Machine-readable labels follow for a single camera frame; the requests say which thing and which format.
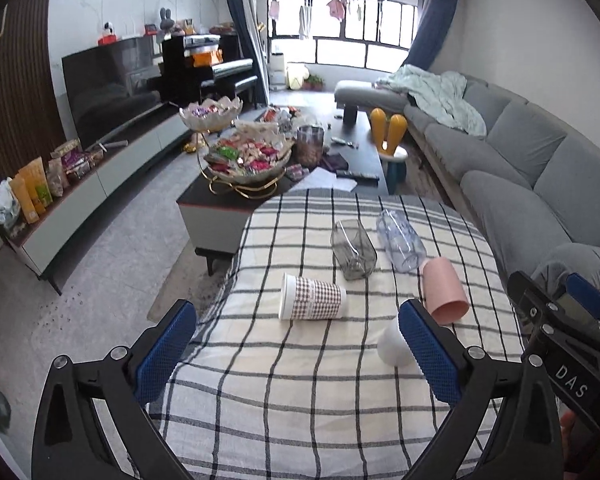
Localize black white checked tablecloth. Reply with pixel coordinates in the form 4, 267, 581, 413
147, 190, 531, 480

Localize clear bluish plastic cup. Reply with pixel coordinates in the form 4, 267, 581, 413
376, 209, 427, 274

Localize white air purifier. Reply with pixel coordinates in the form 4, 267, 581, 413
270, 52, 287, 86

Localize heap of snack packets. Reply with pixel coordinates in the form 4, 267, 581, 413
254, 105, 326, 135

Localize black framed window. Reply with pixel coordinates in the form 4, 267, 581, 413
266, 0, 422, 70

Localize light green blanket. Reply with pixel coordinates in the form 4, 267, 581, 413
375, 65, 488, 136

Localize grey rabbit plush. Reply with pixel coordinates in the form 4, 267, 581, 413
157, 7, 177, 37

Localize white plastic bag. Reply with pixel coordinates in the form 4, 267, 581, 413
0, 177, 22, 226

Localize black flat television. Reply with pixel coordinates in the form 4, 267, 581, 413
61, 36, 164, 149

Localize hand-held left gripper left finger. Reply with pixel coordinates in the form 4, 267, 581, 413
31, 299, 198, 480

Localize grey corner sofa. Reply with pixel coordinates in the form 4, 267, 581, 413
334, 72, 600, 306

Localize white paper sheet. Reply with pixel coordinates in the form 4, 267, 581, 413
290, 167, 359, 192

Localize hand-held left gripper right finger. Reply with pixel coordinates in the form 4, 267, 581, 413
397, 299, 567, 480

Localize pink cup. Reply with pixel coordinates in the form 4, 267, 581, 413
422, 256, 470, 325

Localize black upright piano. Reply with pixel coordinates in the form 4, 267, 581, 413
160, 34, 259, 109

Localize gold tiered glass snack bowl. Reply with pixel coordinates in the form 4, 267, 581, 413
179, 95, 294, 201

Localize glass jar of nuts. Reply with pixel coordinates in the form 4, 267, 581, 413
296, 125, 326, 167

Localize person's right hand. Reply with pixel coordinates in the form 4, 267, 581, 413
560, 409, 581, 480

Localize pile of wrapped candies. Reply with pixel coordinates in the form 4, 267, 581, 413
207, 132, 288, 171

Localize brown plaid paper cup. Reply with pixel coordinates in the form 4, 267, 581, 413
278, 272, 347, 322

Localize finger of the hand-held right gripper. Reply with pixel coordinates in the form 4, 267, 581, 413
507, 270, 558, 343
555, 272, 600, 356

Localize yellow rabbit ear stool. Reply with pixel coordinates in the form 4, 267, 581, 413
370, 107, 409, 196

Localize blue curtain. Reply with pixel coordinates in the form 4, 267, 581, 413
407, 0, 462, 75
219, 0, 272, 107

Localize dark coffee table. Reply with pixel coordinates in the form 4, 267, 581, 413
176, 106, 409, 277

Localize row of snack bags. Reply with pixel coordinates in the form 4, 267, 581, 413
9, 139, 103, 224

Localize white cup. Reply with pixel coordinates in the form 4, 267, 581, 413
376, 316, 421, 367

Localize white hanging garment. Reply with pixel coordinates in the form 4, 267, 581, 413
298, 0, 314, 41

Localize grey square glass cup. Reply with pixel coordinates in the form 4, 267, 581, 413
330, 219, 378, 281

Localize grey white television cabinet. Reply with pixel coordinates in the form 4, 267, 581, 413
2, 105, 201, 296

